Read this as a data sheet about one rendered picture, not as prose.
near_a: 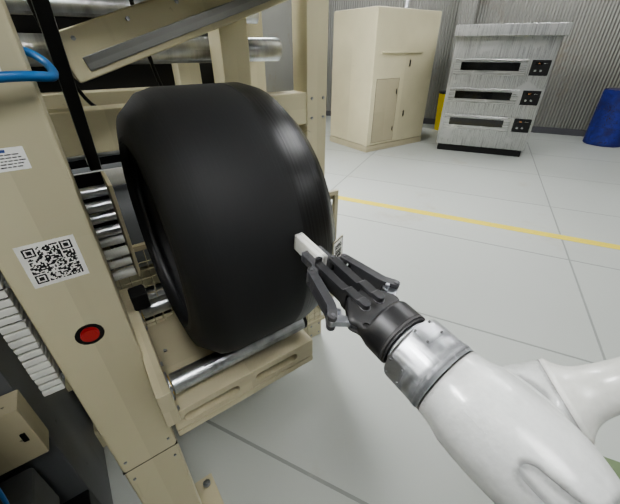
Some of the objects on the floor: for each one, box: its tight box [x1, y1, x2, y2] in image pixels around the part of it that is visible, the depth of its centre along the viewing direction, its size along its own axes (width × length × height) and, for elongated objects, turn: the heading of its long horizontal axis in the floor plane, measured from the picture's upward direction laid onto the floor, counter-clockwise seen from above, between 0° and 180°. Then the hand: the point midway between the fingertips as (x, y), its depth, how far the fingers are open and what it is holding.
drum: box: [582, 88, 620, 148], centre depth 583 cm, size 60×60×92 cm
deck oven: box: [436, 22, 574, 157], centre depth 530 cm, size 140×107×179 cm
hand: (310, 252), depth 52 cm, fingers closed
